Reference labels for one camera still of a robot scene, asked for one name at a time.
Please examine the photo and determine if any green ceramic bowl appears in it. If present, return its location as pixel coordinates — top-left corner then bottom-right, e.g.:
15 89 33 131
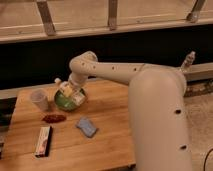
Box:
54 90 86 111

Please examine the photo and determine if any clear plastic cup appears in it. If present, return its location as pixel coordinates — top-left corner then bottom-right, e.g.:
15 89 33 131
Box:
30 89 49 111

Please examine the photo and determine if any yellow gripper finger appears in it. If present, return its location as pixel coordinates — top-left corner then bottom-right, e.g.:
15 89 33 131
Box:
60 84 73 97

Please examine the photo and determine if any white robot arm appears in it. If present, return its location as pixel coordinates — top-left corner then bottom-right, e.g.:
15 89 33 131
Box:
60 51 193 171

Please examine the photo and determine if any right metal bracket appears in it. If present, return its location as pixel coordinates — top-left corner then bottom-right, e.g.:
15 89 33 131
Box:
186 0 206 23

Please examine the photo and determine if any left metal bracket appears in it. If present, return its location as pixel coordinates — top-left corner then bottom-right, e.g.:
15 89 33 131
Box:
36 0 56 36

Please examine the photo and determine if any blue sponge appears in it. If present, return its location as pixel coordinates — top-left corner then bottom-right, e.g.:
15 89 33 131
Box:
76 117 98 138

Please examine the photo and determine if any metal bracket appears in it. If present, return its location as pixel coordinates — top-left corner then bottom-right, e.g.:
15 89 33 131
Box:
186 0 206 23
108 0 118 30
36 0 56 36

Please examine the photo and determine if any middle metal bracket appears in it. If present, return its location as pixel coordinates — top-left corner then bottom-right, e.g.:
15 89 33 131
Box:
108 0 118 30

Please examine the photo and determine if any white plastic bottle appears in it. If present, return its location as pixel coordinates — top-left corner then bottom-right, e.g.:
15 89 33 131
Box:
54 78 86 106

